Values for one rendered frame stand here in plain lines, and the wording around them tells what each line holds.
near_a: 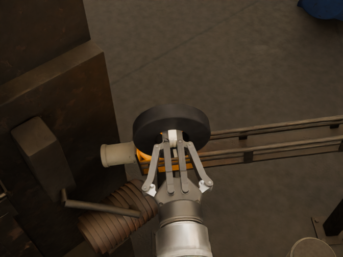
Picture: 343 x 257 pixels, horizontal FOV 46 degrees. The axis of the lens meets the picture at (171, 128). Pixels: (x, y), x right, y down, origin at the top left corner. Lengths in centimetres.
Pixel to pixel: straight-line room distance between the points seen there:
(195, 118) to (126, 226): 49
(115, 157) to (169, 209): 39
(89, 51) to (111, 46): 132
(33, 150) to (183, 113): 37
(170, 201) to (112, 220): 44
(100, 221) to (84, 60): 43
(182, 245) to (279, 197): 118
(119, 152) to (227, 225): 79
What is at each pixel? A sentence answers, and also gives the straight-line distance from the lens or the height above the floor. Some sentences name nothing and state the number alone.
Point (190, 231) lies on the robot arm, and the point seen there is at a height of 95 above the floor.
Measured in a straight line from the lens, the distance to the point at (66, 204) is 108.
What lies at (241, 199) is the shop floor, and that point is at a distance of 175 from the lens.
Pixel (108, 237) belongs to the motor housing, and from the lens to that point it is 112.
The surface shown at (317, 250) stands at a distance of 115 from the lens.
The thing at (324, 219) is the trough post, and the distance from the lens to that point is 179.
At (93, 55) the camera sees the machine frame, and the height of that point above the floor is 87.
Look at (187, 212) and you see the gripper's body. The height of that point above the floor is 94.
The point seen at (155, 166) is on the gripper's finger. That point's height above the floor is 92.
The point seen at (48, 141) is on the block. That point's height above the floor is 80.
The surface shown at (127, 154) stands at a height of 69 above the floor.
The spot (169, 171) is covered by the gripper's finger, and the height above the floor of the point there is 92.
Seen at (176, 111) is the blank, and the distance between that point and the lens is 73.
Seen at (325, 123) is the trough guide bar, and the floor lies 71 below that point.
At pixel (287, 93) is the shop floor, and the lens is 214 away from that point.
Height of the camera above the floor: 155
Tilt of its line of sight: 54 degrees down
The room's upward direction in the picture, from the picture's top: straight up
